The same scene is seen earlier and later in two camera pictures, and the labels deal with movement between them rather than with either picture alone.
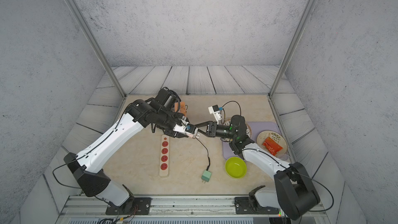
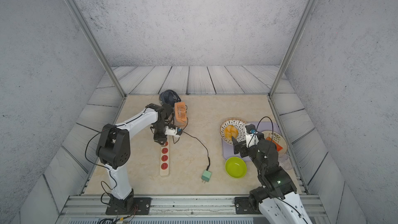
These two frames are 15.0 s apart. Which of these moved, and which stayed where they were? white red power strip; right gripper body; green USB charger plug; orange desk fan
Moved: right gripper body
Stayed: green USB charger plug; orange desk fan; white red power strip
